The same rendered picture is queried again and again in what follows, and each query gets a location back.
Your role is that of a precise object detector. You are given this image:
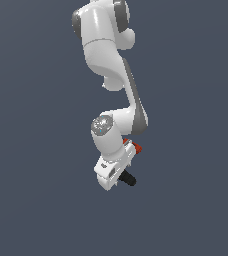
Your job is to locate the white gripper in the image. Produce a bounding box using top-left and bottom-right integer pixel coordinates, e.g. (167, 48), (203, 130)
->
(93, 140), (137, 192)

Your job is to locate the small red block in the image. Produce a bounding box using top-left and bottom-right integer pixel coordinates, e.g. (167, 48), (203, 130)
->
(122, 137), (144, 155)

